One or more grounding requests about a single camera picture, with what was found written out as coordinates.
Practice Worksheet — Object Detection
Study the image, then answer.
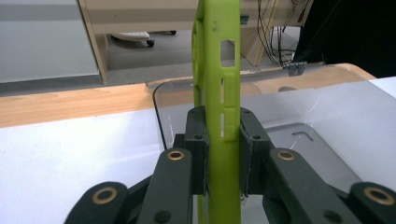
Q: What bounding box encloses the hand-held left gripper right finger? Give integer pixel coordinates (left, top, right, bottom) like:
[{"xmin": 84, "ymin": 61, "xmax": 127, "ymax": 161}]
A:
[{"xmin": 238, "ymin": 106, "xmax": 276, "ymax": 199}]

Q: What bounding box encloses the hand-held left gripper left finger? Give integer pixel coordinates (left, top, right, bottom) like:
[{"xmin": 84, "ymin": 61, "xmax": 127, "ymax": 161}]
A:
[{"xmin": 172, "ymin": 105, "xmax": 210, "ymax": 197}]

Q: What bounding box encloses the green phone case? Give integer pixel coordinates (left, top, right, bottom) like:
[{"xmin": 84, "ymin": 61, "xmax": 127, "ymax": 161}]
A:
[{"xmin": 191, "ymin": 0, "xmax": 243, "ymax": 224}]

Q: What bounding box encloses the transparent grey storage box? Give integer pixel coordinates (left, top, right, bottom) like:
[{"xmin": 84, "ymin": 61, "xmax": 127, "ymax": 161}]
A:
[{"xmin": 146, "ymin": 61, "xmax": 396, "ymax": 200}]

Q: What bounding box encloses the white table mat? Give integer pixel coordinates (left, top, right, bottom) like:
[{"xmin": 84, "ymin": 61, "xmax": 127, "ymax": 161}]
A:
[{"xmin": 0, "ymin": 76, "xmax": 396, "ymax": 224}]

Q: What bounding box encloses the office chair base with casters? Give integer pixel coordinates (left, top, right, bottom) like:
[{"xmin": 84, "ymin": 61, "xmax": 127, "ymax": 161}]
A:
[{"xmin": 109, "ymin": 29, "xmax": 177, "ymax": 49}]

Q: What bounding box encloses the wooden table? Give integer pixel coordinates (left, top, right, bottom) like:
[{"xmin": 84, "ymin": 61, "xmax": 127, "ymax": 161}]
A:
[{"xmin": 0, "ymin": 63, "xmax": 377, "ymax": 129}]

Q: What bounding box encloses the black curtain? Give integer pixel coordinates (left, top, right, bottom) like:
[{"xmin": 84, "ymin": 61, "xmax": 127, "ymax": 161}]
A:
[{"xmin": 292, "ymin": 0, "xmax": 396, "ymax": 79}]

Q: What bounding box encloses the white cabinet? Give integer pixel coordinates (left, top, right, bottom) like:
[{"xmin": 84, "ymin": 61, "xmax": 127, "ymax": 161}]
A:
[{"xmin": 0, "ymin": 0, "xmax": 101, "ymax": 84}]

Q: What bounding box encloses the bundle of black hanging cables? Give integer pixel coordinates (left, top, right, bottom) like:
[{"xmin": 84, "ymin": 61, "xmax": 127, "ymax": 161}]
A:
[{"xmin": 256, "ymin": 0, "xmax": 307, "ymax": 67}]

